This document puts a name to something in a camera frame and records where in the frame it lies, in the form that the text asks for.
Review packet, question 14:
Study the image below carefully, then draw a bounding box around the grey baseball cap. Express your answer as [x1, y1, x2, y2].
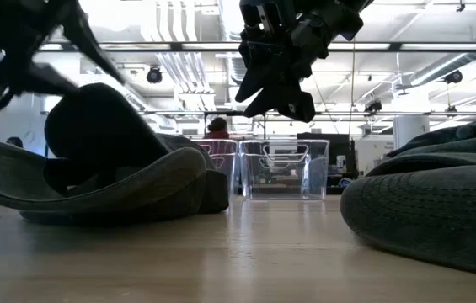
[366, 117, 476, 178]
[0, 82, 230, 225]
[340, 138, 476, 279]

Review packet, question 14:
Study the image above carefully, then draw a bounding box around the black ceiling spotlight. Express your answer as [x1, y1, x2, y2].
[146, 64, 164, 85]
[443, 69, 464, 85]

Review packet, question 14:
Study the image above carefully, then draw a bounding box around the black computer monitor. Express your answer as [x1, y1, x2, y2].
[296, 132, 359, 178]

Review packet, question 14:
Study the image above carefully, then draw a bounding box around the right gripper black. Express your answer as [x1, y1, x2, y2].
[235, 0, 376, 124]

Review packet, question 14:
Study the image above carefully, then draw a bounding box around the white round pillar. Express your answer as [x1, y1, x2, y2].
[393, 114, 431, 149]

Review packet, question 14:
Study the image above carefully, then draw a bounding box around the black overhead frame bar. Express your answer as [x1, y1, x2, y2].
[0, 40, 476, 54]

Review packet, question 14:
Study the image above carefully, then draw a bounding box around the clear plastic bin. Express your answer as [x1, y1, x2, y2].
[194, 138, 239, 199]
[238, 138, 331, 201]

